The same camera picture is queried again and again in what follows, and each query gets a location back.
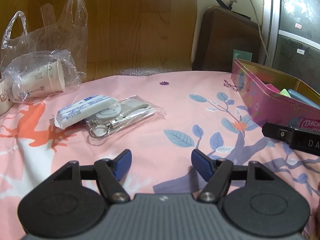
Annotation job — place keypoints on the white tissue pack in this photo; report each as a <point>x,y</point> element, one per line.
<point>82,109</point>

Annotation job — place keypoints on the magenta cloth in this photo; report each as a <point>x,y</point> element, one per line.
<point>272,88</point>

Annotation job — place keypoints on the green paper cup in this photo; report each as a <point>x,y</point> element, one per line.
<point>244,55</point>

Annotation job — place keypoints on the pink floral bedsheet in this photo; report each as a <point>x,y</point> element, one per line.
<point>202,110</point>

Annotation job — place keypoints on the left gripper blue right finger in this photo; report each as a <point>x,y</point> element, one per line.
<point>203,164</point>

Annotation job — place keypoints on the white paper cup stack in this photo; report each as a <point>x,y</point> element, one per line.
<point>45,80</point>

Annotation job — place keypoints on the bagged smiley keyring pouch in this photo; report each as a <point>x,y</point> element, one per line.
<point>121,117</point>

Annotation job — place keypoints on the light green cloth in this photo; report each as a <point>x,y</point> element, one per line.
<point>284,92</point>

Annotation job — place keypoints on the clear plastic bag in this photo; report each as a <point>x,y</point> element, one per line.
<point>64,39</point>

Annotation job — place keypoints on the brown chair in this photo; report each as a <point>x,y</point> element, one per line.
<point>222,32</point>

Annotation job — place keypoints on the patterned glass cabinet door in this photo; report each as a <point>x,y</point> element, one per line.
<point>290,31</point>

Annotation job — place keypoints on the blue sponge case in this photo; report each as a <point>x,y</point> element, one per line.
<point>301,98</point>

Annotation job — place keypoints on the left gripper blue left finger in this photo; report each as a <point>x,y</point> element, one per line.
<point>121,164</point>

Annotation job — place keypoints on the pink biscuit tin box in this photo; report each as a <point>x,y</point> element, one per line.
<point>264,105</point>

